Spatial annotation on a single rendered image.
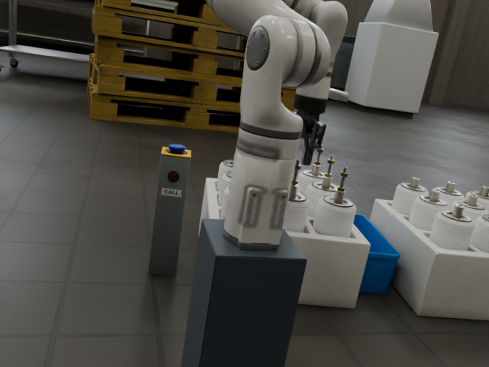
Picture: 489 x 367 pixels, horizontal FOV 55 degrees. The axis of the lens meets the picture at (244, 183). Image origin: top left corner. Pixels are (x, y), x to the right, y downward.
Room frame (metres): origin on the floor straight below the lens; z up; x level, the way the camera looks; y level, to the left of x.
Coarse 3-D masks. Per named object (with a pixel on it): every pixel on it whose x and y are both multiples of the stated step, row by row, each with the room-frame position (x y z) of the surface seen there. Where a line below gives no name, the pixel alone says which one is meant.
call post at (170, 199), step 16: (160, 160) 1.06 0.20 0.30; (176, 160) 1.07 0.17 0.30; (160, 176) 1.06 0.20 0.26; (160, 192) 1.06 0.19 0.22; (176, 192) 1.07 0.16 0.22; (160, 208) 1.07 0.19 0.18; (176, 208) 1.07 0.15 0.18; (160, 224) 1.07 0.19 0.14; (176, 224) 1.07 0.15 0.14; (160, 240) 1.07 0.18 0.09; (176, 240) 1.07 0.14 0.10; (160, 256) 1.07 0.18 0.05; (176, 256) 1.07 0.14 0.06; (160, 272) 1.07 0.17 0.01
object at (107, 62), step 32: (96, 0) 3.53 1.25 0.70; (128, 0) 2.87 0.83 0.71; (192, 0) 3.29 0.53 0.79; (96, 32) 2.81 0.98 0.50; (128, 32) 3.66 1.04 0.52; (192, 32) 3.07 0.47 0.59; (224, 32) 3.48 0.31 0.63; (96, 64) 2.99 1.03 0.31; (128, 64) 2.91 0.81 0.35; (160, 64) 3.35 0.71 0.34; (192, 64) 3.08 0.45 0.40; (96, 96) 2.80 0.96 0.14; (128, 96) 2.88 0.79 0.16; (160, 96) 2.94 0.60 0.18; (192, 96) 3.05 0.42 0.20; (224, 96) 3.51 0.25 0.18; (288, 96) 3.29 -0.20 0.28; (192, 128) 3.03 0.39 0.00; (224, 128) 3.10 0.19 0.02
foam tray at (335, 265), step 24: (216, 192) 1.25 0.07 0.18; (216, 216) 1.07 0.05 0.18; (312, 240) 1.03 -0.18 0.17; (336, 240) 1.04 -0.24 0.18; (360, 240) 1.07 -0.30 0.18; (312, 264) 1.04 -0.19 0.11; (336, 264) 1.04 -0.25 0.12; (360, 264) 1.05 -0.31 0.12; (312, 288) 1.04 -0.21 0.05; (336, 288) 1.05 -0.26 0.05
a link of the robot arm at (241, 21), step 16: (208, 0) 0.85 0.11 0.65; (224, 0) 0.80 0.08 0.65; (240, 0) 0.79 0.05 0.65; (256, 0) 0.78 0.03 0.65; (272, 0) 0.78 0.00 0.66; (224, 16) 0.81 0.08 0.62; (240, 16) 0.79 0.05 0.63; (256, 16) 0.78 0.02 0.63; (288, 16) 0.75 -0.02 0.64; (240, 32) 0.82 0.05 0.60; (320, 32) 0.69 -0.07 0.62; (320, 48) 0.67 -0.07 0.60; (320, 64) 0.67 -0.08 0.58; (304, 80) 0.68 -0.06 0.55; (320, 80) 0.69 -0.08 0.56
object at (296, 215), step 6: (288, 204) 1.06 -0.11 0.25; (294, 204) 1.06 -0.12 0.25; (300, 204) 1.06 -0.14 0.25; (306, 204) 1.07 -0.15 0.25; (288, 210) 1.05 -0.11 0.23; (294, 210) 1.05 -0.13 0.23; (300, 210) 1.06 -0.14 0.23; (306, 210) 1.07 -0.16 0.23; (288, 216) 1.05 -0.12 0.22; (294, 216) 1.05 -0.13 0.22; (300, 216) 1.06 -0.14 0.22; (306, 216) 1.08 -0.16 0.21; (288, 222) 1.05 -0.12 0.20; (294, 222) 1.06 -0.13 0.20; (300, 222) 1.06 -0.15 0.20; (288, 228) 1.05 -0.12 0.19; (294, 228) 1.06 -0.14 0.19; (300, 228) 1.07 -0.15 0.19
